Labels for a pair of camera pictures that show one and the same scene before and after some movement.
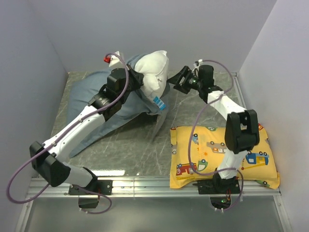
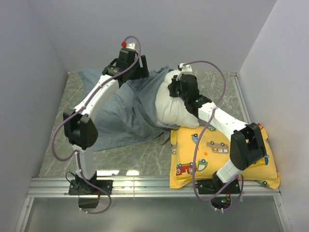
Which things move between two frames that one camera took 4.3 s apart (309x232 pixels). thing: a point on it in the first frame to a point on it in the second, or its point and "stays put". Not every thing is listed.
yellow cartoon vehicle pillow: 199,153 stays put
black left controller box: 88,202 stays put
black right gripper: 175,80 to 171,87
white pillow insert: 153,65 to 172,109
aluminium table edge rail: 239,89 stays put
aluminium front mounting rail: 40,188 stays put
